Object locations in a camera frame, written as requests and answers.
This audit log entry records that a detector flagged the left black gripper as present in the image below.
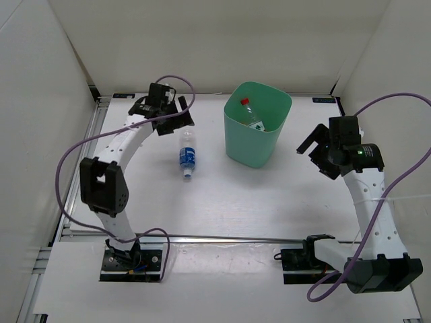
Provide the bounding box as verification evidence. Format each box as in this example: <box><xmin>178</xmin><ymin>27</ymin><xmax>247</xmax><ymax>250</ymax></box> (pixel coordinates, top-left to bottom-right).
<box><xmin>156</xmin><ymin>96</ymin><xmax>193</xmax><ymax>136</ymax></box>

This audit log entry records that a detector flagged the blue label plastic bottle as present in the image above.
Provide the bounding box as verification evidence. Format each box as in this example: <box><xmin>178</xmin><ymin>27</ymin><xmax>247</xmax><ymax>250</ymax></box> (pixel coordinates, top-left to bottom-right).
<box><xmin>178</xmin><ymin>129</ymin><xmax>196</xmax><ymax>180</ymax></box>

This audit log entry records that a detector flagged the red label plastic bottle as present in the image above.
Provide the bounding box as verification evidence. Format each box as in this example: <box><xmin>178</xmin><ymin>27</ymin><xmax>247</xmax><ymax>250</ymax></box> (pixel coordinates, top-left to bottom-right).
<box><xmin>240</xmin><ymin>98</ymin><xmax>266</xmax><ymax>132</ymax></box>

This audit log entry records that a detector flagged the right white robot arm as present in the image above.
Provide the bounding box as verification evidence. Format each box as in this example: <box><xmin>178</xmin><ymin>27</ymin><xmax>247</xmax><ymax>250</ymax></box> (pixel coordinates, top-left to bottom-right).
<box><xmin>297</xmin><ymin>116</ymin><xmax>423</xmax><ymax>293</ymax></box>

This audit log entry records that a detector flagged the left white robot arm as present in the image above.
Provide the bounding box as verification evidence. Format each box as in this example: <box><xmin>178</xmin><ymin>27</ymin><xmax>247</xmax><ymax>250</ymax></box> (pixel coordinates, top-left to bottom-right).
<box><xmin>79</xmin><ymin>83</ymin><xmax>193</xmax><ymax>270</ymax></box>

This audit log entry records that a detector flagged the green plastic bin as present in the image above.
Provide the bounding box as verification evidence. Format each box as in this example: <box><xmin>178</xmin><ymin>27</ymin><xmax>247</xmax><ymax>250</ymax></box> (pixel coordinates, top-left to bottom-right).
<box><xmin>224</xmin><ymin>81</ymin><xmax>292</xmax><ymax>168</ymax></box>

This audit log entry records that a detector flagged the right blue corner label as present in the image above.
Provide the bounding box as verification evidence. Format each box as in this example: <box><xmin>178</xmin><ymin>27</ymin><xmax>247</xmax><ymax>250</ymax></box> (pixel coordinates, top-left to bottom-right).
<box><xmin>312</xmin><ymin>97</ymin><xmax>337</xmax><ymax>104</ymax></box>

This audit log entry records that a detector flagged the blue corner label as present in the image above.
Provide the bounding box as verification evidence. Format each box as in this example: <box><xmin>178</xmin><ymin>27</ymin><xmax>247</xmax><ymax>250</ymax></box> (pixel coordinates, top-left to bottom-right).
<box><xmin>312</xmin><ymin>97</ymin><xmax>337</xmax><ymax>104</ymax></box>
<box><xmin>112</xmin><ymin>93</ymin><xmax>135</xmax><ymax>99</ymax></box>

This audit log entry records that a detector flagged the left blue corner label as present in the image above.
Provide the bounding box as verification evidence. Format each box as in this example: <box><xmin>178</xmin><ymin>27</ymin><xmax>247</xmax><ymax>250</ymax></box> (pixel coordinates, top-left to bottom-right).
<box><xmin>112</xmin><ymin>93</ymin><xmax>135</xmax><ymax>99</ymax></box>

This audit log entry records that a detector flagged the white zip tie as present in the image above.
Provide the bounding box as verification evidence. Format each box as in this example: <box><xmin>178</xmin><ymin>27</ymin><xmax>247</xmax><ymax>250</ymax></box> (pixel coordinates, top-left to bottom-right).
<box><xmin>350</xmin><ymin>194</ymin><xmax>431</xmax><ymax>247</ymax></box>

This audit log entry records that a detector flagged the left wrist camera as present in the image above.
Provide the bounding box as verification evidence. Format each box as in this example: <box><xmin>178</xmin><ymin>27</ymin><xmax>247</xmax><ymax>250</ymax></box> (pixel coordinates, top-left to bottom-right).
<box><xmin>166</xmin><ymin>89</ymin><xmax>176</xmax><ymax>103</ymax></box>

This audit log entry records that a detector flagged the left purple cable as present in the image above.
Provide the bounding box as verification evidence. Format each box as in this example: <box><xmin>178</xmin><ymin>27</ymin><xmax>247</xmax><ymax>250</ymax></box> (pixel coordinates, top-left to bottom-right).
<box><xmin>55</xmin><ymin>75</ymin><xmax>196</xmax><ymax>282</ymax></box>

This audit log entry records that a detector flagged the purple cable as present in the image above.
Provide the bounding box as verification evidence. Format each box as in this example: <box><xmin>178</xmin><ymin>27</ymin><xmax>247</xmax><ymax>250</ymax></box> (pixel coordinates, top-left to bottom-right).
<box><xmin>55</xmin><ymin>75</ymin><xmax>196</xmax><ymax>282</ymax></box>
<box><xmin>306</xmin><ymin>92</ymin><xmax>431</xmax><ymax>302</ymax></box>

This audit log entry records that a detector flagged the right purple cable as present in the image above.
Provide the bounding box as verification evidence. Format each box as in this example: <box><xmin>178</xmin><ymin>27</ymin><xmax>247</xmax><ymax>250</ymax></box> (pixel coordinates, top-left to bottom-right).
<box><xmin>306</xmin><ymin>92</ymin><xmax>431</xmax><ymax>302</ymax></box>

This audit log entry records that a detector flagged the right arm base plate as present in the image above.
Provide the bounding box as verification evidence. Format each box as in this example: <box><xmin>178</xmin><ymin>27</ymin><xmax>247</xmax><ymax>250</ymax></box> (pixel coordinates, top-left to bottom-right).
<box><xmin>273</xmin><ymin>234</ymin><xmax>354</xmax><ymax>285</ymax></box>

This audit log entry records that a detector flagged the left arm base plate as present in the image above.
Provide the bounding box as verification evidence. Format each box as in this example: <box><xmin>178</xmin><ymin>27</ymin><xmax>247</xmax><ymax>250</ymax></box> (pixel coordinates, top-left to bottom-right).
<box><xmin>99</xmin><ymin>247</ymin><xmax>163</xmax><ymax>283</ymax></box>

